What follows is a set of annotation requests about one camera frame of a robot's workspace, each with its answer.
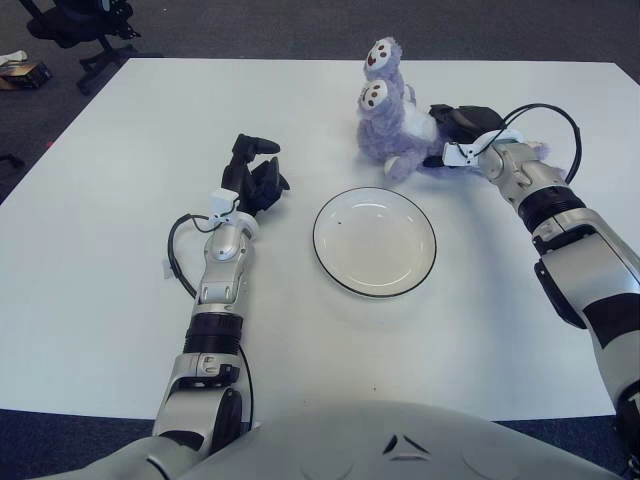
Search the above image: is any purple plush bunny doll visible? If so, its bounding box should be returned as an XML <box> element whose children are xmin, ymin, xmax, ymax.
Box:
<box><xmin>355</xmin><ymin>37</ymin><xmax>551</xmax><ymax>179</ymax></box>

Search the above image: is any white left wrist connector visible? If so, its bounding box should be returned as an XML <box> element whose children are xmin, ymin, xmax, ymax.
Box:
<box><xmin>209</xmin><ymin>189</ymin><xmax>239</xmax><ymax>221</ymax></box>

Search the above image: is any grey robot torso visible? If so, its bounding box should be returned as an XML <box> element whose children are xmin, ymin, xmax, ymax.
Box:
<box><xmin>0</xmin><ymin>399</ymin><xmax>640</xmax><ymax>480</ymax></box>

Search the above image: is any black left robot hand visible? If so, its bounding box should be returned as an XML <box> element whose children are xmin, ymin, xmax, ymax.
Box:
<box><xmin>222</xmin><ymin>133</ymin><xmax>291</xmax><ymax>217</ymax></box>

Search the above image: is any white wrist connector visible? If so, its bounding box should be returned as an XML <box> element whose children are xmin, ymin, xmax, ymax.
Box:
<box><xmin>209</xmin><ymin>189</ymin><xmax>239</xmax><ymax>221</ymax></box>
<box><xmin>442</xmin><ymin>141</ymin><xmax>476</xmax><ymax>168</ymax></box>

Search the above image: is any brown and black box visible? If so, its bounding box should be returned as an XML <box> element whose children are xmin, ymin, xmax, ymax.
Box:
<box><xmin>0</xmin><ymin>60</ymin><xmax>53</xmax><ymax>91</ymax></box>

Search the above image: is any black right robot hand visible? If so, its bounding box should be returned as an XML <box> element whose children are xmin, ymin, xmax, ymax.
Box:
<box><xmin>422</xmin><ymin>103</ymin><xmax>506</xmax><ymax>169</ymax></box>

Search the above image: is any white plate with black rim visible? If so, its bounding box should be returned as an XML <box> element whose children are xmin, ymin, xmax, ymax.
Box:
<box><xmin>312</xmin><ymin>186</ymin><xmax>438</xmax><ymax>300</ymax></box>

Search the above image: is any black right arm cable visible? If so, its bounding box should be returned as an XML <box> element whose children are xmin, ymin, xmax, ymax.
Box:
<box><xmin>502</xmin><ymin>102</ymin><xmax>584</xmax><ymax>184</ymax></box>

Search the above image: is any black office chair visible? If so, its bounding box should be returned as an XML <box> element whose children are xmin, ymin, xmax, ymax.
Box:
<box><xmin>27</xmin><ymin>0</ymin><xmax>164</xmax><ymax>96</ymax></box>

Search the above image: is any white right wrist connector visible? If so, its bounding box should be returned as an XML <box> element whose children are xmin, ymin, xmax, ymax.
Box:
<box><xmin>442</xmin><ymin>141</ymin><xmax>476</xmax><ymax>168</ymax></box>

